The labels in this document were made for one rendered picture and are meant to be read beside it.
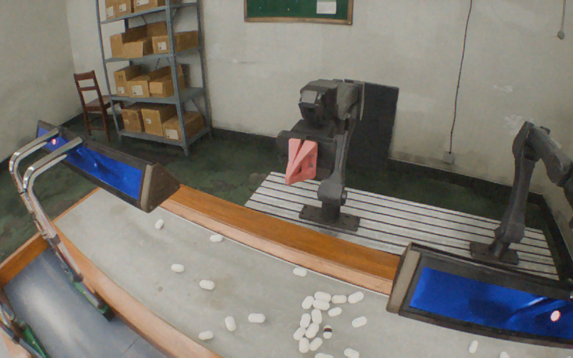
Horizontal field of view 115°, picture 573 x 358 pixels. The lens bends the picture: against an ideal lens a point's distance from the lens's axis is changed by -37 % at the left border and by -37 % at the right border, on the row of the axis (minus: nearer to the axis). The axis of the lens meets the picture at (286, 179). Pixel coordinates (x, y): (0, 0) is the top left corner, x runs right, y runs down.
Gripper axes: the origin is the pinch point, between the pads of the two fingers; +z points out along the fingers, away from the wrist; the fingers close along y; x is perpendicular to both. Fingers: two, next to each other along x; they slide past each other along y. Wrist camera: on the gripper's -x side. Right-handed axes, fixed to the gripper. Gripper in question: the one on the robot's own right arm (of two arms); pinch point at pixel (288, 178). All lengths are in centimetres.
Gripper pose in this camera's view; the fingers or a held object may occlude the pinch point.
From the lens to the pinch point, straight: 44.1
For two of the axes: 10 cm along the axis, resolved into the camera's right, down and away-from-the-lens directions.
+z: -3.7, 5.4, -7.6
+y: 9.3, 2.0, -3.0
